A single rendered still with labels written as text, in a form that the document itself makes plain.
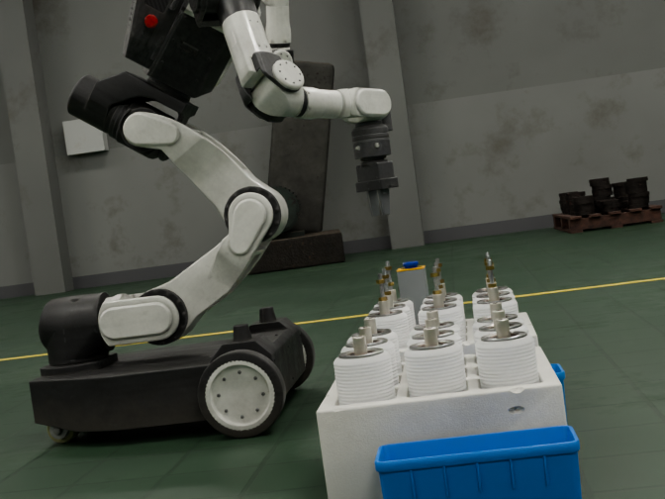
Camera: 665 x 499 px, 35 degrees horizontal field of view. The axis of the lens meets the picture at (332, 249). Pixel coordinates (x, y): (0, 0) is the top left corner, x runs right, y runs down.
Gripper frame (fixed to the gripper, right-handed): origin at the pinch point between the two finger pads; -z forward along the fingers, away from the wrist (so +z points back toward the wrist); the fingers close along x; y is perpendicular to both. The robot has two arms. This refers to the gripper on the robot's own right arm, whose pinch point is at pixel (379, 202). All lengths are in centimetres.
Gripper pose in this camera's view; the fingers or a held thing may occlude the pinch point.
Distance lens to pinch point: 249.5
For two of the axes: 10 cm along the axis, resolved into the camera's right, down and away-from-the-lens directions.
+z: -1.4, -9.9, -0.4
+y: -7.6, 1.3, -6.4
